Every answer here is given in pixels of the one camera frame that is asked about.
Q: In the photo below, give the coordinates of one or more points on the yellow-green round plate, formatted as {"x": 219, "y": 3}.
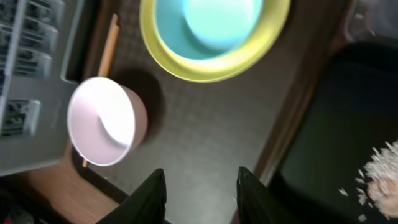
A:
{"x": 269, "y": 26}

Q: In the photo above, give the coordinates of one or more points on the wooden chopstick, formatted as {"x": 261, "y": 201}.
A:
{"x": 100, "y": 54}

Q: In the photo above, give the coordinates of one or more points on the light blue bowl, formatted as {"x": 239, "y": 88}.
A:
{"x": 204, "y": 29}

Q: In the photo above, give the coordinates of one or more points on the clear plastic bin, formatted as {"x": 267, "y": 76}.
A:
{"x": 368, "y": 19}

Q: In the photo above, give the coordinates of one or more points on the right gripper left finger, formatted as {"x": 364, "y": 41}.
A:
{"x": 146, "y": 205}

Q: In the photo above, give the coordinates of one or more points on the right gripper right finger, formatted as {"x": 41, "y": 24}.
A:
{"x": 255, "y": 203}

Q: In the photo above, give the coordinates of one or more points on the dark brown serving tray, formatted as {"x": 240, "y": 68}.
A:
{"x": 201, "y": 133}

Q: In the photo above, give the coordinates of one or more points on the black waste tray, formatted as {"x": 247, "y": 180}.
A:
{"x": 352, "y": 112}

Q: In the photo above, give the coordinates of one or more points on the food scraps rice pile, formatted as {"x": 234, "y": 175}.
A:
{"x": 373, "y": 183}

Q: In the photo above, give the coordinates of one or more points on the grey plastic dish rack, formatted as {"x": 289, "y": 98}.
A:
{"x": 37, "y": 38}

